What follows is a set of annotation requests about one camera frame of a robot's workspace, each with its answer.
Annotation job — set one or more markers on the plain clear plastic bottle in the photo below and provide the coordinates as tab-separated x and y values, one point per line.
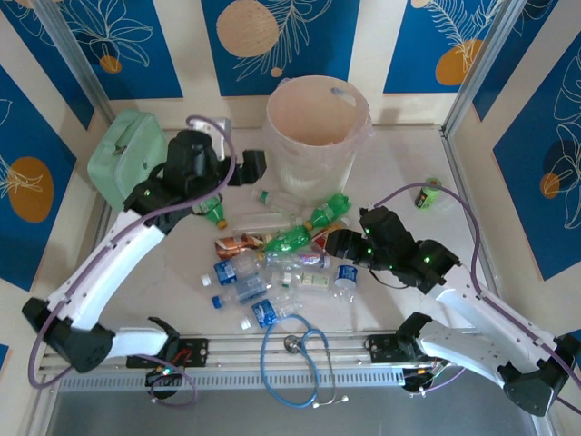
258	221

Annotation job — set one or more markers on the blue stethoscope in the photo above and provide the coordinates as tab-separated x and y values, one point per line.
290	343

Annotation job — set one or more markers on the crushed red white can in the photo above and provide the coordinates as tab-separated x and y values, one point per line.
323	236

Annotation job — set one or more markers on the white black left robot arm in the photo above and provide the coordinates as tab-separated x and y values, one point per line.
91	290

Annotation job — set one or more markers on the aluminium frame post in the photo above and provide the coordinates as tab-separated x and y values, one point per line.
72	54
490	59

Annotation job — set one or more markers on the grey metal front panel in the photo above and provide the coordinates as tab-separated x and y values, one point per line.
227	418

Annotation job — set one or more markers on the mint green zip pouch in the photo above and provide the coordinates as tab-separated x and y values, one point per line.
122	172

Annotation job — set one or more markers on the aluminium table side rail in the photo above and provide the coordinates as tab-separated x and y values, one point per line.
101	236
467	204

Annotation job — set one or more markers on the white plastic bin with liner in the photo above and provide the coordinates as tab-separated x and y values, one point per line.
313	172

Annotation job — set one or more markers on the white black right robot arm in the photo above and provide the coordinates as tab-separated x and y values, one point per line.
463	349

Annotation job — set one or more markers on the clear bottle purple label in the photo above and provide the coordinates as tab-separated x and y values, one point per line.
299	260

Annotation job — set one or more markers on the crushed clear bottle blue label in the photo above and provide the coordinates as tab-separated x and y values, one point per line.
347	274

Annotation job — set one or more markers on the aluminium rail with arm bases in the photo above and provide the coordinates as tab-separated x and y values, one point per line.
236	349

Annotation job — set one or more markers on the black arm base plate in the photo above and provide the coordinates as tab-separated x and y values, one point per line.
379	349
197	352

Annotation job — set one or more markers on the small green can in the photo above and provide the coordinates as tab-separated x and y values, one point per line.
426	196

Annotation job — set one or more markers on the clear bottle green white label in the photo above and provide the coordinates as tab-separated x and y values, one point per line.
308	279

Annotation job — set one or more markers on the clear bottle green cap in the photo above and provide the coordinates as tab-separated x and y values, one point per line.
277	199

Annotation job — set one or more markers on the clear bottle blue cap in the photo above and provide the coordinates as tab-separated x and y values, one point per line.
247	288

